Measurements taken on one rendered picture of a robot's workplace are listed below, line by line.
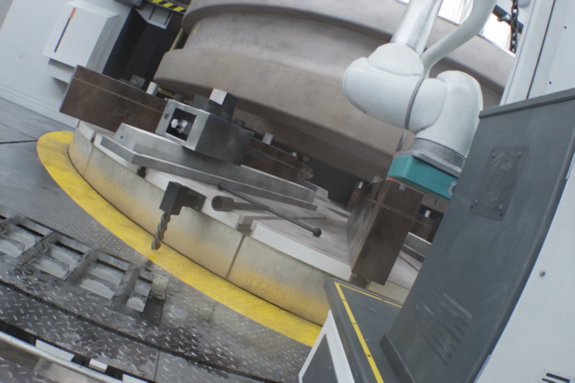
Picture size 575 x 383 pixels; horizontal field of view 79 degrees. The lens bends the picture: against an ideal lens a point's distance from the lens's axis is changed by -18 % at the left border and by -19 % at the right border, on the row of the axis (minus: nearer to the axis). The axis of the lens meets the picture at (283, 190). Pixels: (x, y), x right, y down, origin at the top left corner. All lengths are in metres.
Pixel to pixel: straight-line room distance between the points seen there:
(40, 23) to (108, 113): 2.84
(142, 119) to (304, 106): 1.43
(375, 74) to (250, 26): 2.02
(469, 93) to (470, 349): 0.69
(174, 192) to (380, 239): 0.87
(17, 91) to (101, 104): 2.72
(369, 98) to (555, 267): 0.72
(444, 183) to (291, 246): 0.91
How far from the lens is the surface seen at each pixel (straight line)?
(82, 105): 3.24
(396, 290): 1.82
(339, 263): 1.77
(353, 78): 1.15
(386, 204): 1.57
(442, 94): 1.09
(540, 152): 0.63
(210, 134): 2.28
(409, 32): 1.23
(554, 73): 1.13
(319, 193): 5.96
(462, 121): 1.08
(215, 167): 2.53
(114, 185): 2.45
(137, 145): 2.08
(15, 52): 5.93
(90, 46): 5.12
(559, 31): 1.17
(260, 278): 1.87
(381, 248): 1.58
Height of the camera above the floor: 0.58
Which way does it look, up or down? 3 degrees down
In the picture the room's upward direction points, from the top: 23 degrees clockwise
